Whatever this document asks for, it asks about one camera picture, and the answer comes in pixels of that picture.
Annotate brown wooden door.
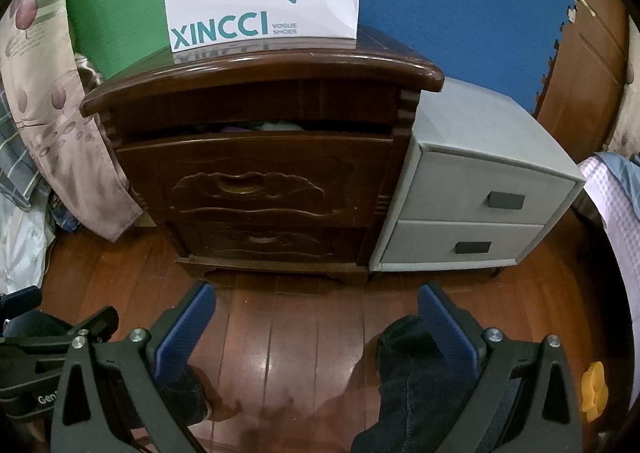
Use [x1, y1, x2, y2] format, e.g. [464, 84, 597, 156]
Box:
[535, 0, 629, 162]

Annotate grey two-drawer nightstand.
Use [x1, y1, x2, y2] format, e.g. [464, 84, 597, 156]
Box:
[369, 78, 585, 272]

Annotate yellow plastic knob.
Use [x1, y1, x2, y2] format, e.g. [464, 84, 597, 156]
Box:
[580, 361, 608, 423]

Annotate floral beige curtain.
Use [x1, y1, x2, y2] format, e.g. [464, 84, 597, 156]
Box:
[1, 0, 142, 242]

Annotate white XINCCI shoe box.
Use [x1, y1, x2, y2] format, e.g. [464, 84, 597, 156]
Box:
[165, 0, 360, 53]

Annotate clothes inside drawer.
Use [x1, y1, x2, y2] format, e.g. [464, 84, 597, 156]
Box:
[221, 121, 303, 133]

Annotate upper carved wooden drawer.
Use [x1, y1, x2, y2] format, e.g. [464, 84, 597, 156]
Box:
[119, 132, 393, 228]

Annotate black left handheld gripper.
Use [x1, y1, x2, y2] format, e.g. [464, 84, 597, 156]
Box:
[1, 286, 119, 424]

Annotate grey plaid cloth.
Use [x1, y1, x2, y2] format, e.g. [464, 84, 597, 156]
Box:
[0, 88, 50, 212]

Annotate dark jeans leg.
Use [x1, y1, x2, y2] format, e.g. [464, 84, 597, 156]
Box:
[350, 315, 474, 453]

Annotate lavender waffle bed cover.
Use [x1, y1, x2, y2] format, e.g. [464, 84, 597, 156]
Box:
[579, 152, 639, 405]

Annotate dark carved wooden nightstand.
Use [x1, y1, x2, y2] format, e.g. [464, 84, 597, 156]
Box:
[80, 27, 445, 286]

